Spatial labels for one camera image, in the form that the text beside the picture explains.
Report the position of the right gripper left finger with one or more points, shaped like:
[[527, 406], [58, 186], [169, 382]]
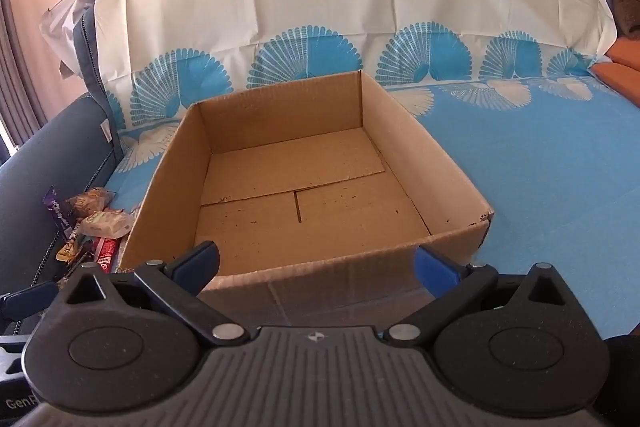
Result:
[[174, 287]]

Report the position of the purple snack packet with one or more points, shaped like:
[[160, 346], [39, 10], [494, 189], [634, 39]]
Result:
[[60, 212]]

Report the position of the yellow candy wrapper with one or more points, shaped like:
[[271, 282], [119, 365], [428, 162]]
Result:
[[71, 249]]

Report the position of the grey curtain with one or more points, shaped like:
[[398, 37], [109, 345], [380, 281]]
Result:
[[21, 112]]

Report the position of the open cardboard box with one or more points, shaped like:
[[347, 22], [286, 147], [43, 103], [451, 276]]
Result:
[[316, 193]]

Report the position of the red snack sachet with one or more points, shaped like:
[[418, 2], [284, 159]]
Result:
[[105, 251]]

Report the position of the white rice cracker packet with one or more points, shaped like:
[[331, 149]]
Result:
[[107, 224]]

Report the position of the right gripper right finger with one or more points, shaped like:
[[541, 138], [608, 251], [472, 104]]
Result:
[[457, 290]]

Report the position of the brown cookie packet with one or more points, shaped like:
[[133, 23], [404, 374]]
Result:
[[94, 200]]

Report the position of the blue fan-pattern sofa cover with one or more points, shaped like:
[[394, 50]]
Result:
[[554, 152]]

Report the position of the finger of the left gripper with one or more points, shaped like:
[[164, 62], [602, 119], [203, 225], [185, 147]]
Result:
[[18, 305]]

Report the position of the orange cushion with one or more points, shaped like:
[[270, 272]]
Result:
[[622, 71]]

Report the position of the brown pillow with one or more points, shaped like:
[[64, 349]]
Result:
[[627, 16]]

